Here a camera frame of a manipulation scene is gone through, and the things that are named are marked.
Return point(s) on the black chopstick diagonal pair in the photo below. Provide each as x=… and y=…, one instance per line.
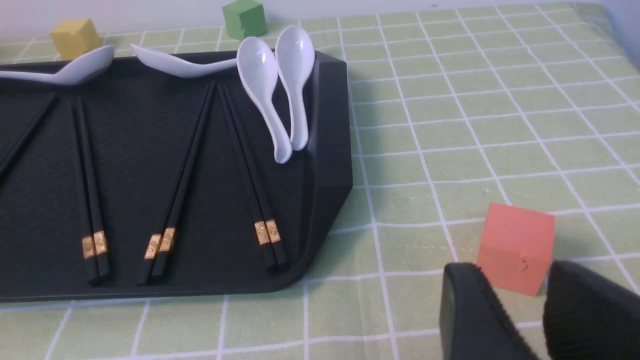
x=87, y=241
x=92, y=191

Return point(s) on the white spoon far left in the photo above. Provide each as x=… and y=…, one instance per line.
x=78, y=71

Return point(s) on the white spoon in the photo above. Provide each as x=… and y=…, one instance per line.
x=295, y=55
x=175, y=66
x=78, y=71
x=258, y=72

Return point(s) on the yellow foam cube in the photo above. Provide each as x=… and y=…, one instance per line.
x=75, y=37

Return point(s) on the black chopstick diagonal pair right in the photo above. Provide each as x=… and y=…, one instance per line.
x=92, y=191

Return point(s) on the green foam cube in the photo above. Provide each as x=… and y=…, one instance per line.
x=245, y=18

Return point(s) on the black chopstick right pair left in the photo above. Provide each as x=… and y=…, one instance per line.
x=259, y=225

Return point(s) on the white spoon inner right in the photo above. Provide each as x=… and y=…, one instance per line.
x=258, y=72

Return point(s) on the white spoon centre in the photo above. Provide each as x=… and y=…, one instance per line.
x=175, y=66

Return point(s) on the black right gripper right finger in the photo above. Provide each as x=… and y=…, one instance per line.
x=587, y=316

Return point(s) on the white spoon outer right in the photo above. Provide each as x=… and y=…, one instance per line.
x=295, y=55

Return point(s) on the black plastic tray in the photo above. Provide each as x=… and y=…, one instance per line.
x=141, y=122

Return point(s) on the black chopstick diagonal pair left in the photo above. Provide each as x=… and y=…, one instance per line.
x=87, y=241

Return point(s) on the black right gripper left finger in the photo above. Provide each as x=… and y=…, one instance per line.
x=473, y=323

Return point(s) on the orange foam cube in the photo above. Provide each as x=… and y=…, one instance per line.
x=516, y=248

